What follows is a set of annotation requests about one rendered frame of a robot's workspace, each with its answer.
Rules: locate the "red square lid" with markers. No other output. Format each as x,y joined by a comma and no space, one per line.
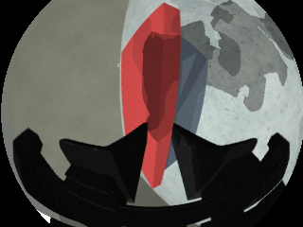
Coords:
150,67

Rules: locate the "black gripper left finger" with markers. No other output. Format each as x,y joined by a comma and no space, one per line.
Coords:
122,159

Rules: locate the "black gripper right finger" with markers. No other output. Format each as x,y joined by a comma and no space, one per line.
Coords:
200,161

